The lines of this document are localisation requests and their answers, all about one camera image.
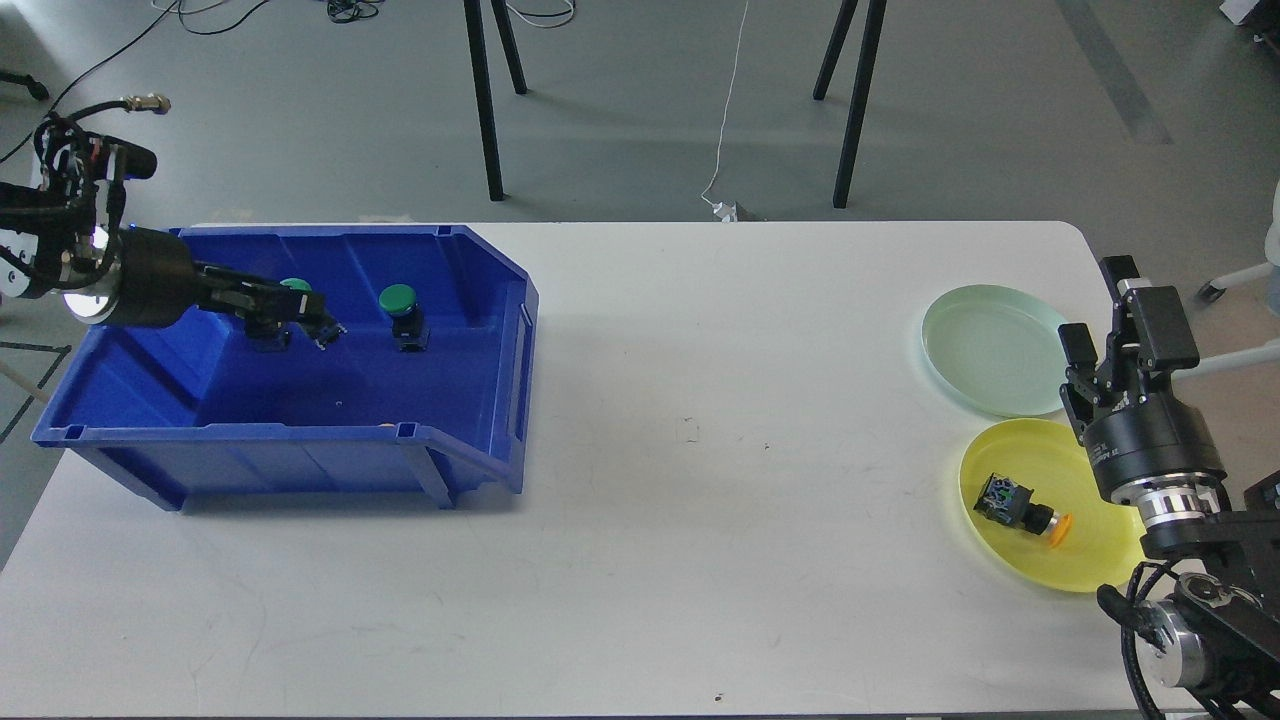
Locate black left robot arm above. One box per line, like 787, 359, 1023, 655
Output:
1, 94, 344, 348

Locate green push button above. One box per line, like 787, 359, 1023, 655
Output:
378, 283, 430, 352
280, 277, 346, 351

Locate black tripod leg left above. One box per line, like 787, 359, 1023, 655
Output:
461, 1, 529, 202

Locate yellow plastic plate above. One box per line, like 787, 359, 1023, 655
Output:
957, 418, 1146, 594

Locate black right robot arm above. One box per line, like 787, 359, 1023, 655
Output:
1059, 255, 1279, 719

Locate black tripod leg right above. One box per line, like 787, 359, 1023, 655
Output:
812, 1, 888, 209

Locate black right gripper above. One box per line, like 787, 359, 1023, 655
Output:
1059, 255, 1228, 505

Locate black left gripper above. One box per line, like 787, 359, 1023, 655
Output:
61, 227, 293, 331

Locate black tripod leg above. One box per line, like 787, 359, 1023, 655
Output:
461, 1, 529, 202
812, 1, 888, 209

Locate blue plastic storage bin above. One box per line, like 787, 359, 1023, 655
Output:
31, 224, 539, 510

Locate yellow push button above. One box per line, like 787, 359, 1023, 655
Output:
973, 473, 1074, 548

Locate white cable on floor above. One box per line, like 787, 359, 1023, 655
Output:
700, 0, 751, 223

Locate black cables on floor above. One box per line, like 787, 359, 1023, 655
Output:
0, 0, 576, 167

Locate light green plastic plate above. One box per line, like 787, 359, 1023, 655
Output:
920, 284, 1066, 418

